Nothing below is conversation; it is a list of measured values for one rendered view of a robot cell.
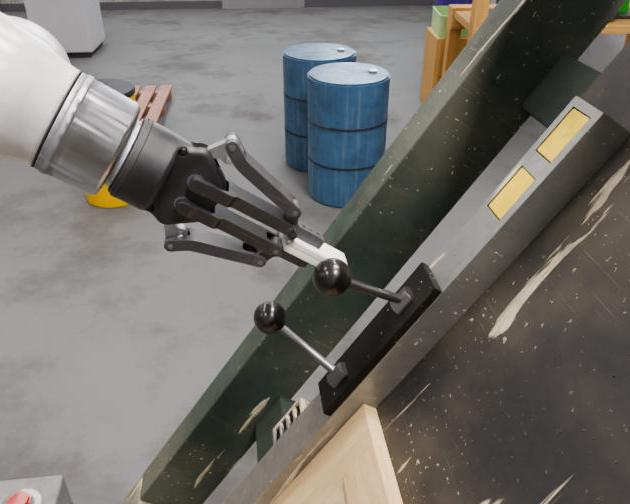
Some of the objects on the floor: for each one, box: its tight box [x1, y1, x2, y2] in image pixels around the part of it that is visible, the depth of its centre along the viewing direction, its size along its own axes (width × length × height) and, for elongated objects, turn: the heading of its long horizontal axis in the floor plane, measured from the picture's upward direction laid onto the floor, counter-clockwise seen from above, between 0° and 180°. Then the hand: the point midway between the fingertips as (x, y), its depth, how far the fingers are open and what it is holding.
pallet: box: [135, 85, 172, 124], centre depth 548 cm, size 112×75×10 cm, turn 2°
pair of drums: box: [283, 43, 390, 208], centre depth 418 cm, size 66×108×83 cm, turn 5°
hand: (315, 252), depth 60 cm, fingers closed
